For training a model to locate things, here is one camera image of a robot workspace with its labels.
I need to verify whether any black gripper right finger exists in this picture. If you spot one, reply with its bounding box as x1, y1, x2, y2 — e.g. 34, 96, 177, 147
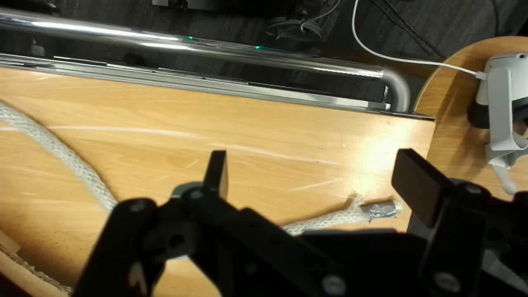
392, 149, 453, 226

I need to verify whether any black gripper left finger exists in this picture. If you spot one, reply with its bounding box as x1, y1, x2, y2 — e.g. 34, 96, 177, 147
204, 150, 228, 198

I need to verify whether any white braided rope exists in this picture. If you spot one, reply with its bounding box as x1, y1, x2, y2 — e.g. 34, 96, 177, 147
0, 101, 403, 238

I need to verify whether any round wooden stool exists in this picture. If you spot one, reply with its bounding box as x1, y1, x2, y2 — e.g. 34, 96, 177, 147
416, 36, 528, 201

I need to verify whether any white VR headset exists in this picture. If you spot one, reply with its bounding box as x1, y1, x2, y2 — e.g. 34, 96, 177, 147
468, 51, 528, 195

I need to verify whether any white headset cable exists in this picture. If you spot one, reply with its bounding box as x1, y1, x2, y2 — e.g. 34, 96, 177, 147
350, 0, 491, 81

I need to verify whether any chrome cart handle bar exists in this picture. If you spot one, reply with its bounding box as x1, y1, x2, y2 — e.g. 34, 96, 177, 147
0, 8, 411, 112

